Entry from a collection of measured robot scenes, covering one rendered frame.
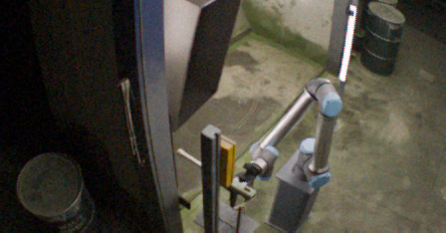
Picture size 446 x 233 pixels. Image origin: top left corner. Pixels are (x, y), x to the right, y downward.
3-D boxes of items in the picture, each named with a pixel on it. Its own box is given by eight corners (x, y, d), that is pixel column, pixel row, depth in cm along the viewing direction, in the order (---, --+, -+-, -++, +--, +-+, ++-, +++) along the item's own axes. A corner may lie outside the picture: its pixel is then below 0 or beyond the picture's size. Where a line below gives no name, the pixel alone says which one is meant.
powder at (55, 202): (28, 226, 195) (27, 225, 194) (13, 169, 229) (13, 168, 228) (93, 202, 217) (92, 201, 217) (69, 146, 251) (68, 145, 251)
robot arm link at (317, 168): (322, 167, 259) (335, 79, 209) (330, 186, 246) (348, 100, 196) (302, 174, 257) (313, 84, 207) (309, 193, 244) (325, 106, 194)
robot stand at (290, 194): (312, 214, 316) (331, 166, 274) (293, 238, 298) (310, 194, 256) (284, 199, 330) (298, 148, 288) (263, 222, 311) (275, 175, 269)
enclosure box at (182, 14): (141, 110, 333) (157, -12, 246) (184, 72, 371) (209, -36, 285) (174, 132, 324) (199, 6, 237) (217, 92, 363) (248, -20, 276)
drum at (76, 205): (69, 279, 249) (25, 226, 191) (48, 229, 285) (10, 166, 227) (125, 260, 274) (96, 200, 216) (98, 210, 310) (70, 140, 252)
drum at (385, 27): (360, 49, 520) (368, -3, 462) (393, 62, 503) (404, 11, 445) (357, 70, 479) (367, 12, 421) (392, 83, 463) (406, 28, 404)
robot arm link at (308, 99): (316, 66, 215) (244, 149, 246) (324, 80, 206) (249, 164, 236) (329, 74, 221) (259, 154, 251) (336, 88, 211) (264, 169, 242)
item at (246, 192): (253, 212, 211) (257, 188, 196) (247, 218, 208) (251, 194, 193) (183, 171, 233) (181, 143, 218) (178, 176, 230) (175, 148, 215)
